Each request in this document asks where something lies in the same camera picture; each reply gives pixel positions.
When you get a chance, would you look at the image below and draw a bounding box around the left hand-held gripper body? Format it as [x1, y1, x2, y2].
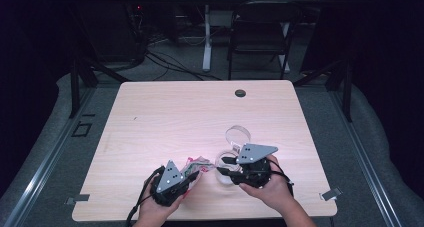
[149, 160, 193, 207]

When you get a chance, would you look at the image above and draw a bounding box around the grey tape tab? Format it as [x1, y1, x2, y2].
[64, 194, 91, 205]
[319, 186, 343, 201]

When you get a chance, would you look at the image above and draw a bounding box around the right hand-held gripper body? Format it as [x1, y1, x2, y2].
[233, 143, 279, 189]

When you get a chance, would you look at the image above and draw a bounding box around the black folding chair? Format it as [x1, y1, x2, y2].
[228, 0, 303, 81]

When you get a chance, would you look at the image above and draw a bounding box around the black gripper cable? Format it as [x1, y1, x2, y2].
[266, 157, 295, 199]
[125, 166, 166, 227]

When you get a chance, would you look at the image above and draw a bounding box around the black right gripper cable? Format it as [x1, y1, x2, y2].
[266, 157, 295, 199]

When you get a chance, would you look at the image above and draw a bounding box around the person's left hand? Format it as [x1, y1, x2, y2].
[138, 181, 188, 223]

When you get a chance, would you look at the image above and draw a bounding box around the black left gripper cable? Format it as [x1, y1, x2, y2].
[125, 166, 166, 227]

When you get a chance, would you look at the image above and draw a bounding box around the black floor cable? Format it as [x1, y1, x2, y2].
[144, 50, 223, 82]

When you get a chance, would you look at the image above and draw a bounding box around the dark equipment cabinet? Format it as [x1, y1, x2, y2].
[79, 0, 146, 63]

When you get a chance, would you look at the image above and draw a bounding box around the aluminium floor rail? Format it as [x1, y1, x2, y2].
[328, 88, 403, 227]
[1, 86, 98, 227]

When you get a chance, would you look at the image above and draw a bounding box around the black metal stand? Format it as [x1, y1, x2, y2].
[68, 55, 129, 119]
[293, 58, 354, 123]

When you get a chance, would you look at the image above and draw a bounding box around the person's right hand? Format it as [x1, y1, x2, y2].
[239, 154, 294, 215]

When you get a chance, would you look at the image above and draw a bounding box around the clear jar with beige handle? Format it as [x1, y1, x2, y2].
[214, 125, 252, 186]

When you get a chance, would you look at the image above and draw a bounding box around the pink and white plastic bag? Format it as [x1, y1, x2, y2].
[179, 156, 215, 199]

